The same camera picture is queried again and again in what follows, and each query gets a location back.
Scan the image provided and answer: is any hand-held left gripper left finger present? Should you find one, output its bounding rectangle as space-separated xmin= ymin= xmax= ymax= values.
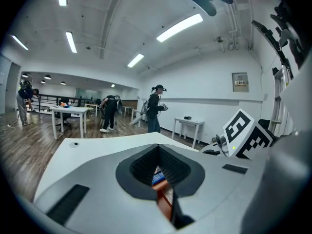
xmin=33 ymin=143 xmax=176 ymax=234

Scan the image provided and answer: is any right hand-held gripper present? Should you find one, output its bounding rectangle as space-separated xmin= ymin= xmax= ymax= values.
xmin=199 ymin=108 xmax=278 ymax=160

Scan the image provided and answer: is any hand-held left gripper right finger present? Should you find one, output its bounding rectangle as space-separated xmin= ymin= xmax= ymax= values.
xmin=158 ymin=144 xmax=255 ymax=231

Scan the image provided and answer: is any orange drawer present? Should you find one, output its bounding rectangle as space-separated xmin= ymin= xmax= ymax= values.
xmin=151 ymin=179 xmax=175 ymax=221

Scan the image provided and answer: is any blue packet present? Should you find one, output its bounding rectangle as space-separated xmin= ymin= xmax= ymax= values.
xmin=152 ymin=171 xmax=166 ymax=185

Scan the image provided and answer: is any white desk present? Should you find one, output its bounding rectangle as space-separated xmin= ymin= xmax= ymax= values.
xmin=173 ymin=117 xmax=205 ymax=148
xmin=131 ymin=109 xmax=148 ymax=128
xmin=50 ymin=106 xmax=88 ymax=140
xmin=84 ymin=103 xmax=98 ymax=117

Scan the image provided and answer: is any black office chair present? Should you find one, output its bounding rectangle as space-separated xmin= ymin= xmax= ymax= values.
xmin=258 ymin=118 xmax=277 ymax=137
xmin=55 ymin=97 xmax=73 ymax=131

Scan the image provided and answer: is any grey electrical panel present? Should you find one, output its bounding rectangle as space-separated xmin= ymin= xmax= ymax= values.
xmin=231 ymin=72 xmax=249 ymax=93

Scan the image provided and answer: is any white metal rack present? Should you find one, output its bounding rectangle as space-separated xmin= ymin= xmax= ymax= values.
xmin=269 ymin=67 xmax=291 ymax=136

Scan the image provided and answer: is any black railing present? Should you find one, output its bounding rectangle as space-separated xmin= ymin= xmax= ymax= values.
xmin=31 ymin=94 xmax=93 ymax=112

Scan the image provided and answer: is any black harness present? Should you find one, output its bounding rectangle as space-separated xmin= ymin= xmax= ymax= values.
xmin=251 ymin=0 xmax=305 ymax=80

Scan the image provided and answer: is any silver gripper camera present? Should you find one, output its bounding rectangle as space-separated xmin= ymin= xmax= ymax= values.
xmin=215 ymin=134 xmax=230 ymax=156

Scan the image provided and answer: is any black head camera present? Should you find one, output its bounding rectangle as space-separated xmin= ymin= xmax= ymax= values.
xmin=189 ymin=0 xmax=234 ymax=17

